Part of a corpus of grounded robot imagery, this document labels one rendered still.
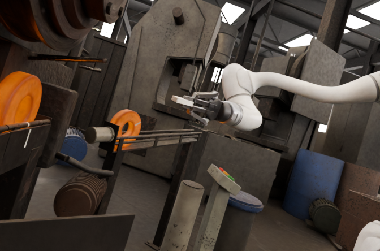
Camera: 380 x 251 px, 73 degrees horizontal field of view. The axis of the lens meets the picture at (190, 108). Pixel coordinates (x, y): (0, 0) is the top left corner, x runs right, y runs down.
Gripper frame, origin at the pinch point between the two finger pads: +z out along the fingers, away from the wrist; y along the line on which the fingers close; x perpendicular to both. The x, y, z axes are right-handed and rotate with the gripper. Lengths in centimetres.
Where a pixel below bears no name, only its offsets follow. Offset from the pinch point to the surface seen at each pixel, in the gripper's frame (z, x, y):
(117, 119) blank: 6.9, 24.7, 17.1
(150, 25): -106, 245, -48
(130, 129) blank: -2.2, 28.5, 21.4
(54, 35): 40.2, -2.4, -6.5
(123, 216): 38, -44, 6
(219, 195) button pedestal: -50, 8, 42
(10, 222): 47, -45, 5
